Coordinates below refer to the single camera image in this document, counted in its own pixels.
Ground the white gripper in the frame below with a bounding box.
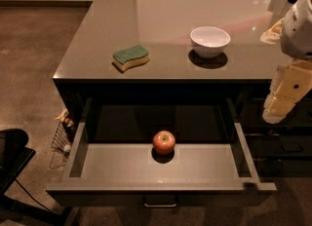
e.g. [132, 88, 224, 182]
[260, 19, 312, 124]

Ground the red apple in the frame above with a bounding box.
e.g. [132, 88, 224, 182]
[152, 131, 176, 155]

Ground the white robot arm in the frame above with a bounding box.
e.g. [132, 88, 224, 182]
[260, 0, 312, 124]

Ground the dark counter cabinet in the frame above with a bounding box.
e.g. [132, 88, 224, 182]
[54, 0, 311, 176]

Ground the open grey top drawer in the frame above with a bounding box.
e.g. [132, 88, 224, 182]
[47, 99, 276, 207]

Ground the white ceramic bowl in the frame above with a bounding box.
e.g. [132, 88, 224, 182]
[190, 26, 231, 58]

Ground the green and yellow sponge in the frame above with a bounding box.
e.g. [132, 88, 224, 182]
[112, 45, 150, 72]

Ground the metal drawer handle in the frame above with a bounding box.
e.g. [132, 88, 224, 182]
[143, 195, 177, 208]

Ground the wire basket with items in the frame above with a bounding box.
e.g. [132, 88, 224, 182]
[50, 109, 76, 169]

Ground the black cable on floor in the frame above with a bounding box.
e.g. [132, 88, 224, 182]
[14, 178, 55, 213]

